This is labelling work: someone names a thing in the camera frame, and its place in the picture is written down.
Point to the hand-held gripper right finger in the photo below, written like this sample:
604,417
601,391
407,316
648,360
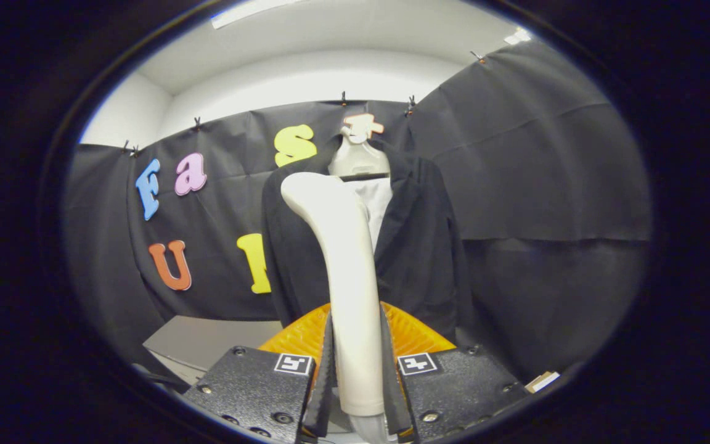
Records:
391,382

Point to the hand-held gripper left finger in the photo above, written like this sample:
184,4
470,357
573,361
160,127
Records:
324,382

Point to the white garment steamer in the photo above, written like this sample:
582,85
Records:
349,277

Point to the black button jacket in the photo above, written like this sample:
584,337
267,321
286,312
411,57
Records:
423,246

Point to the grey drawer cabinet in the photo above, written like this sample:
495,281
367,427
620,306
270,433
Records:
207,339

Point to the cardboard box with papers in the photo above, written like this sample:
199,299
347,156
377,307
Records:
543,381

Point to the row of backdrop clips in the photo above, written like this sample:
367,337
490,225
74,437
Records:
343,97

